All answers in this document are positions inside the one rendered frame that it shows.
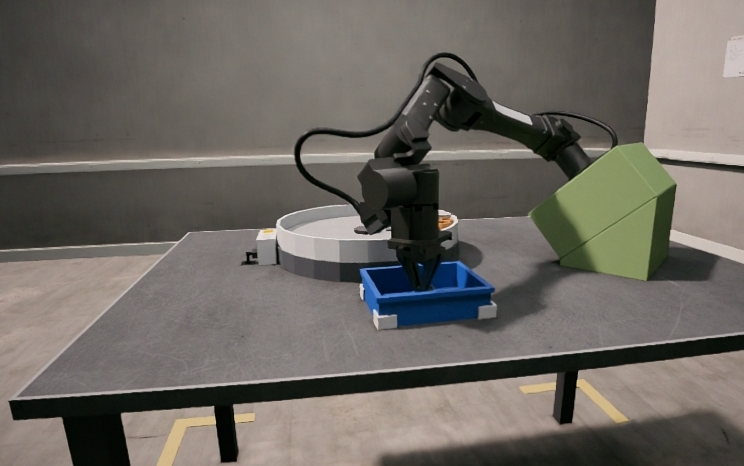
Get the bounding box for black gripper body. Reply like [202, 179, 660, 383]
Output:
[387, 203, 452, 261]

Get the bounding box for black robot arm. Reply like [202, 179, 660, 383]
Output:
[357, 62, 613, 240]

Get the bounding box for blue open tray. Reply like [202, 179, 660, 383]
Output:
[360, 261, 493, 326]

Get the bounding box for white round turntable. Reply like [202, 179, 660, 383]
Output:
[241, 204, 459, 283]

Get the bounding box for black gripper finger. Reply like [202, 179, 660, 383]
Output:
[410, 251, 446, 291]
[396, 252, 438, 293]

